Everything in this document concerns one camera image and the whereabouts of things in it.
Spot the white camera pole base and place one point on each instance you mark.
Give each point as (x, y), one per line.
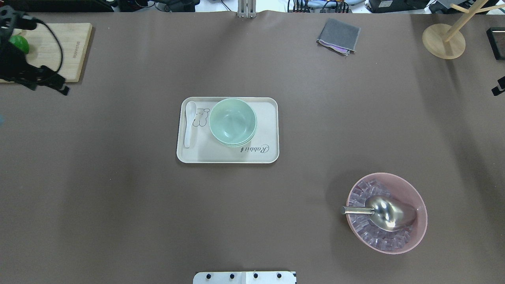
(245, 277)

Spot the white ceramic spoon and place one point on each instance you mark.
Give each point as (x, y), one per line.
(190, 115)

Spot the aluminium frame post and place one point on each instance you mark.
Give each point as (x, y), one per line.
(246, 9)

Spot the bamboo cutting board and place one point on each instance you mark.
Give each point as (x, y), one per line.
(74, 39)

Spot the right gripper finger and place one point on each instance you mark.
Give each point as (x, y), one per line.
(500, 88)

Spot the grey folded cloth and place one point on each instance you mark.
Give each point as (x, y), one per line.
(339, 36)

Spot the wooden cup tree stand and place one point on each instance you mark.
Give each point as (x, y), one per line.
(446, 41)

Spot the green lime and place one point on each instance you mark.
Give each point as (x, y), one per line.
(21, 43)

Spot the green bowl on tray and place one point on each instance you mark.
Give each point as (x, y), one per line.
(238, 144)

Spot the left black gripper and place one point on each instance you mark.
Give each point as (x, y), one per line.
(12, 62)

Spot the cream serving tray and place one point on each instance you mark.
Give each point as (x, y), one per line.
(264, 147)

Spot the metal scoop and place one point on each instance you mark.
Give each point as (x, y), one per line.
(387, 213)

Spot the green bowl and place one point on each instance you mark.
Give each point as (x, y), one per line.
(232, 112)
(234, 137)
(238, 144)

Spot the pink bowl with ice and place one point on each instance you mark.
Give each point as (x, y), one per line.
(387, 184)

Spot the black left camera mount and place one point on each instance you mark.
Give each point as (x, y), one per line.
(11, 19)

